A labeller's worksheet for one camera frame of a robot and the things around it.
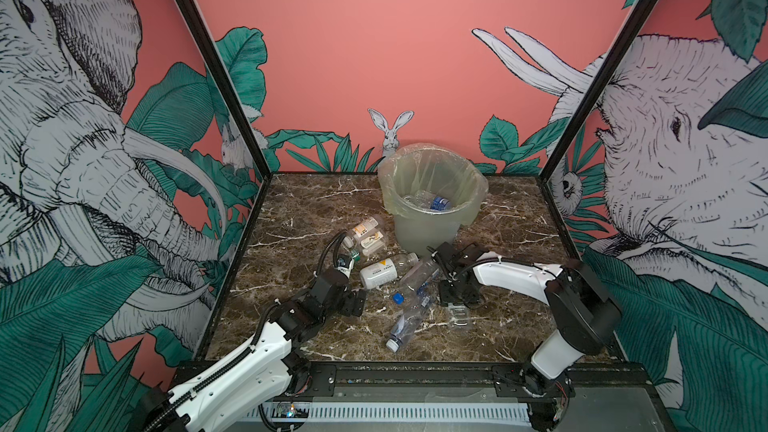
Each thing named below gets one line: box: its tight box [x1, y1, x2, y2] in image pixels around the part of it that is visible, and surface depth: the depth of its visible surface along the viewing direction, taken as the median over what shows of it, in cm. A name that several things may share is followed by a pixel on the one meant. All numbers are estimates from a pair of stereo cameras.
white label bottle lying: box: [359, 252, 420, 290], surface depth 90 cm
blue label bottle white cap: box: [416, 190, 451, 211], surface depth 99 cm
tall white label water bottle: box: [448, 302, 470, 327], surface depth 83 cm
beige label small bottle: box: [360, 231, 387, 257], surface depth 97 cm
